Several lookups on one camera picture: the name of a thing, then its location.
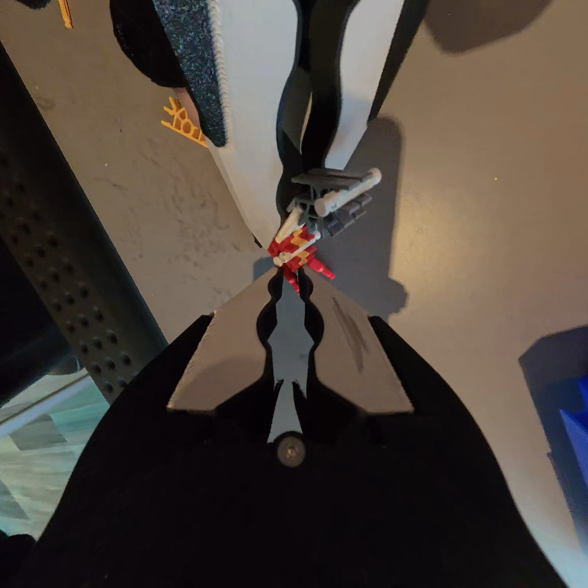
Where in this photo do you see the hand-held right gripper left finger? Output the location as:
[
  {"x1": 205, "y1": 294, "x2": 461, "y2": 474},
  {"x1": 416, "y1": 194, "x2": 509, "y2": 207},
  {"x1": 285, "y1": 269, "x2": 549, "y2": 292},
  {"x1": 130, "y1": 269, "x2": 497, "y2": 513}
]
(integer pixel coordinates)
[{"x1": 166, "y1": 266, "x2": 283, "y2": 413}]

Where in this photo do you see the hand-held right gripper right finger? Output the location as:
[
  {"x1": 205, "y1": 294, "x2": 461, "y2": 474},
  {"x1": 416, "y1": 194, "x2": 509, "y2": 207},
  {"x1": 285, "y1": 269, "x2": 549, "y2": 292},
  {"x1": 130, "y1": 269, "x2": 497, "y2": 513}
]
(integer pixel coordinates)
[{"x1": 300, "y1": 269, "x2": 415, "y2": 415}]

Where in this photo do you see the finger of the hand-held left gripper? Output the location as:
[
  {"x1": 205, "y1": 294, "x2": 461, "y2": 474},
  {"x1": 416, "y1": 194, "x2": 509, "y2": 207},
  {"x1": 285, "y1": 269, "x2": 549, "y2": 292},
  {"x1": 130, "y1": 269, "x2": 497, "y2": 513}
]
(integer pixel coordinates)
[
  {"x1": 208, "y1": 0, "x2": 304, "y2": 244},
  {"x1": 301, "y1": 0, "x2": 407, "y2": 172}
]

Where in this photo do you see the small toy building assembly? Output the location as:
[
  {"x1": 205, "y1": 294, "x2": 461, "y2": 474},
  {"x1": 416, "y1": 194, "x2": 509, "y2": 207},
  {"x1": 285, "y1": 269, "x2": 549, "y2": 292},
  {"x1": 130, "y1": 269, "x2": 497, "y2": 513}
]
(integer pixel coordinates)
[{"x1": 267, "y1": 168, "x2": 383, "y2": 282}]

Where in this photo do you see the blue plastic bin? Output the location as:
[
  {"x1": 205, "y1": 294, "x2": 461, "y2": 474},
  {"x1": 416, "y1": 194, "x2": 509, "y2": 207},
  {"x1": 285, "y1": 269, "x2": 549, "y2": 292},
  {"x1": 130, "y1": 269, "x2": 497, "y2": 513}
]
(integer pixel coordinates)
[{"x1": 544, "y1": 374, "x2": 588, "y2": 547}]

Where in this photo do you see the person's left hand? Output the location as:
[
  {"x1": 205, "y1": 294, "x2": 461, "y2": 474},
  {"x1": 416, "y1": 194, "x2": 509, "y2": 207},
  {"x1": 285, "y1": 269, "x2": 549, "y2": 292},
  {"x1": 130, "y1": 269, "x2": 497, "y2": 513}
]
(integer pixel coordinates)
[{"x1": 176, "y1": 86, "x2": 204, "y2": 127}]

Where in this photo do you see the yellow fan connector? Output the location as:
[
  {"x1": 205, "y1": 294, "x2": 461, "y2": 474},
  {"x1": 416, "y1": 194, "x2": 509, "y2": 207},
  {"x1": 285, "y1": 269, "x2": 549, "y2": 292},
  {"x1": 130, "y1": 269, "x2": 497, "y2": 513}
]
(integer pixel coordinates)
[{"x1": 161, "y1": 96, "x2": 208, "y2": 148}]

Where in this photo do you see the black perforated pad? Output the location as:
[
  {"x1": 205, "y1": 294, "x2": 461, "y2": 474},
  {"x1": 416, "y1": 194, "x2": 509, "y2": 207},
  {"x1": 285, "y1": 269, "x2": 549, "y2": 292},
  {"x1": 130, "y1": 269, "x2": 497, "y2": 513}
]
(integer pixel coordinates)
[{"x1": 0, "y1": 41, "x2": 168, "y2": 405}]

